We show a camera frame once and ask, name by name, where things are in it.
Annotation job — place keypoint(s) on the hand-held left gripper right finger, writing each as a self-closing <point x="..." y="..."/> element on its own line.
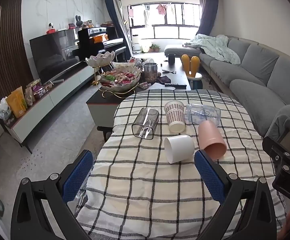
<point x="209" y="177"/>

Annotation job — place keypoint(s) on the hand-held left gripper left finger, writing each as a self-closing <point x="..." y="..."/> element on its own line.
<point x="77" y="176"/>

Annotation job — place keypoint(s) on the white cup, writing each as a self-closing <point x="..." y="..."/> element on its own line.
<point x="181" y="148"/>

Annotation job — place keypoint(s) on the pink cup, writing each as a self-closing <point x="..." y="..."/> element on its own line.
<point x="211" y="140"/>

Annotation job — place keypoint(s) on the clear plastic cup blue print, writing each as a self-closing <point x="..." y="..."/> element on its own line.
<point x="203" y="113"/>

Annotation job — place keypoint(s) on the checkered paper cup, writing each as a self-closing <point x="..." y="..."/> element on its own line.
<point x="175" y="116"/>

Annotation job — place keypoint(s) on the clear square glass cup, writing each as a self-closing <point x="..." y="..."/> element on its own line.
<point x="147" y="118"/>

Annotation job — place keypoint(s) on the black cup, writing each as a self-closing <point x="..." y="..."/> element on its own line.
<point x="171" y="58"/>

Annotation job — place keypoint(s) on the white television cabinet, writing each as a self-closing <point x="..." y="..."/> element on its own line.
<point x="34" y="115"/>

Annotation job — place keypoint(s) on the grey corner sofa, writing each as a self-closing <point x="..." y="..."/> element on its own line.
<point x="250" y="65"/>

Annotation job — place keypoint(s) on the clear snack bag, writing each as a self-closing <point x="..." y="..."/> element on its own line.
<point x="29" y="96"/>

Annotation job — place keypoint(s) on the purple snack packet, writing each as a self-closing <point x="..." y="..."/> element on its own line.
<point x="38" y="90"/>

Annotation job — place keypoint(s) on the yellow snack bag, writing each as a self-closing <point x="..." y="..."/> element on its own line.
<point x="16" y="102"/>

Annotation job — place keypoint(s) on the black remote control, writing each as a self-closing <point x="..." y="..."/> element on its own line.
<point x="175" y="84"/>

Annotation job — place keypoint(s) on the white plastic bag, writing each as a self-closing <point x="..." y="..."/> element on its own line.
<point x="3" y="107"/>

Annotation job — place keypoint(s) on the two-tier petal snack bowl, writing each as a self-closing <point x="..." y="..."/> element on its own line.
<point x="120" y="80"/>

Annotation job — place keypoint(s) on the dark cloth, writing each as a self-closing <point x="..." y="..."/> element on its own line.
<point x="165" y="79"/>

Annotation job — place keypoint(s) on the yellow rabbit ear stool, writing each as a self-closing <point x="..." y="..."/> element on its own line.
<point x="190" y="66"/>

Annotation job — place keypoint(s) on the dark coffee table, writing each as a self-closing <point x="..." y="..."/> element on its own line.
<point x="180" y="68"/>

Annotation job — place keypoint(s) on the clear jar of nuts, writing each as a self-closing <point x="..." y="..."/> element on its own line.
<point x="150" y="73"/>

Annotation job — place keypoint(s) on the flat screen television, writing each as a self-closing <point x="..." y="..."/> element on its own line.
<point x="52" y="55"/>

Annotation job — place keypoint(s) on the light green blanket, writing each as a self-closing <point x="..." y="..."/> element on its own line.
<point x="215" y="46"/>

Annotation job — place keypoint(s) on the black upright piano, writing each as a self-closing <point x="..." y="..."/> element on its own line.
<point x="97" y="45"/>

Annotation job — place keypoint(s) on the potted plant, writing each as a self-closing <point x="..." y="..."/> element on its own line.
<point x="155" y="48"/>

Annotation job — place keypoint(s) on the red box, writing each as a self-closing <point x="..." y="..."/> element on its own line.
<point x="50" y="31"/>

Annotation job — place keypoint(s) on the grey rabbit figurine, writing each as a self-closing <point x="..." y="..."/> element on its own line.
<point x="79" y="21"/>

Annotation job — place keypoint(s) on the blue curtain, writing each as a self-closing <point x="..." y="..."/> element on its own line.
<point x="114" y="17"/>
<point x="208" y="10"/>

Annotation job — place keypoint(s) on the white hanging garment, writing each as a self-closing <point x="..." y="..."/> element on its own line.
<point x="146" y="15"/>

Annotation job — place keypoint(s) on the pink hanging garment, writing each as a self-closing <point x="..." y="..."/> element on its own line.
<point x="161" y="10"/>

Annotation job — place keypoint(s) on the white security camera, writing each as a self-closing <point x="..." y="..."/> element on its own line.
<point x="51" y="26"/>

